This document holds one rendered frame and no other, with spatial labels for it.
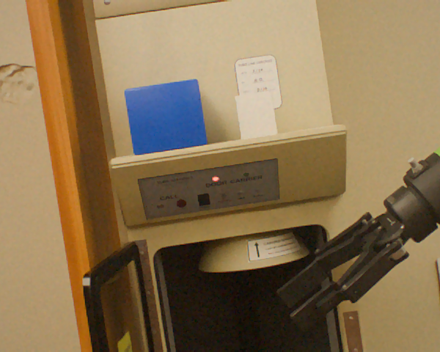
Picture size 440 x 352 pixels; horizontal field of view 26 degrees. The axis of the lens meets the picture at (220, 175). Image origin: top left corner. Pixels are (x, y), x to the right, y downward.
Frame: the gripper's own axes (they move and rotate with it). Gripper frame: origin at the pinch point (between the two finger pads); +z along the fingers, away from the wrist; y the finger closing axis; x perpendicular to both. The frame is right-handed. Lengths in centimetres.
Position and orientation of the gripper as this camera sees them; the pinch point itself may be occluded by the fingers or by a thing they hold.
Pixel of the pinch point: (305, 298)
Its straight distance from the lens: 129.6
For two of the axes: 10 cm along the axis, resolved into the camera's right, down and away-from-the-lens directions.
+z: -7.7, 6.3, 0.4
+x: 6.1, 7.3, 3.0
